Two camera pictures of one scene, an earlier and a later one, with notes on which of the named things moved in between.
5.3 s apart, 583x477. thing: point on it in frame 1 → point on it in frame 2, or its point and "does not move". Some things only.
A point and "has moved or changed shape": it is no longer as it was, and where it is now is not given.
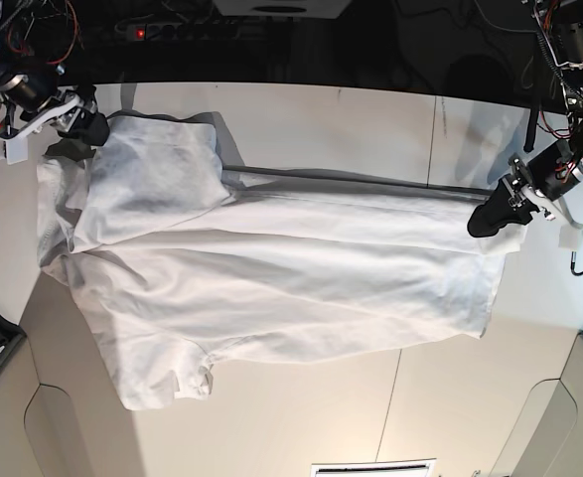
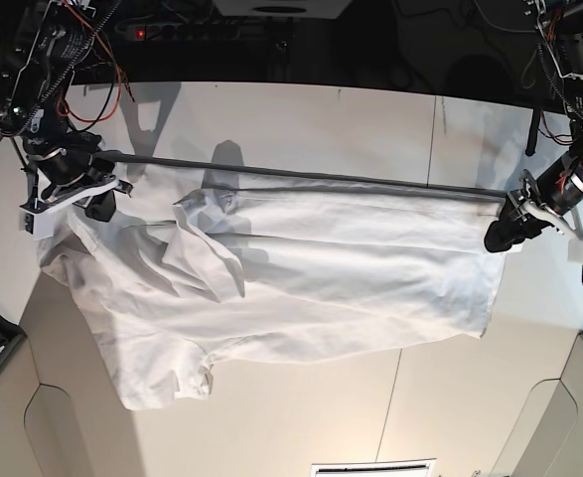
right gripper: (547, 178) → (554, 198)
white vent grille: (394, 468) does not move
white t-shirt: (179, 260) has moved or changed shape
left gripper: (35, 100) → (66, 168)
